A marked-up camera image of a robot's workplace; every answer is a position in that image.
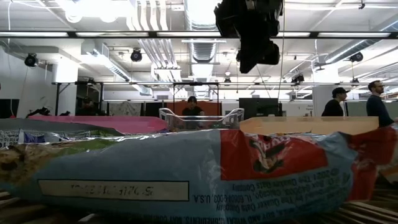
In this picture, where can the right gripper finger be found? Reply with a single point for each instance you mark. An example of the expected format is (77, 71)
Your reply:
(257, 51)
(245, 53)

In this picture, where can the red logo Chewy granola bar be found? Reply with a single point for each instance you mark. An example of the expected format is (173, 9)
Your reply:
(140, 168)

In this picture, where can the dark purple silver granola bar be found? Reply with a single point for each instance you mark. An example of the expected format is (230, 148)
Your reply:
(46, 137)

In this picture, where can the black ceiling spotlight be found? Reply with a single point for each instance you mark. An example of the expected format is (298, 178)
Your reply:
(356, 57)
(136, 55)
(31, 60)
(298, 79)

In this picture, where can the black computer monitor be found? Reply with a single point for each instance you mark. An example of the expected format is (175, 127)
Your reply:
(258, 107)

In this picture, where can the clear plastic bin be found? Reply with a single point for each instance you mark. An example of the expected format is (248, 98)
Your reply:
(231, 119)

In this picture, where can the person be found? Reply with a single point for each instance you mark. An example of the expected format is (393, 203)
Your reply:
(88, 107)
(334, 109)
(192, 110)
(376, 109)

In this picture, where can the orange partition panel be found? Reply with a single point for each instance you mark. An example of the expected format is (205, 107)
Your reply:
(174, 108)

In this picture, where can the orange plastic tray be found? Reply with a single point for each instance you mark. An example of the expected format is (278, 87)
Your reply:
(311, 126)

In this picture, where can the grey fabric partition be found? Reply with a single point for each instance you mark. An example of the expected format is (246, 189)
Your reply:
(124, 109)

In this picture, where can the pink plastic tray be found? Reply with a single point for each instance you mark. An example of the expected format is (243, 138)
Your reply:
(124, 123)

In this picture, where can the black overhead light bar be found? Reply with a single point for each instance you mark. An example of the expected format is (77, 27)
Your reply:
(71, 35)

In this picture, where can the round woven wicker basket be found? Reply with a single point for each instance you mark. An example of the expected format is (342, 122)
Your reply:
(373, 208)

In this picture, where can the silver ceiling air duct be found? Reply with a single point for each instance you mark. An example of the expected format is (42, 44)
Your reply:
(202, 51)

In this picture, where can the black wall panel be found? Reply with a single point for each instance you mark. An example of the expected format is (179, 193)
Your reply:
(9, 108)

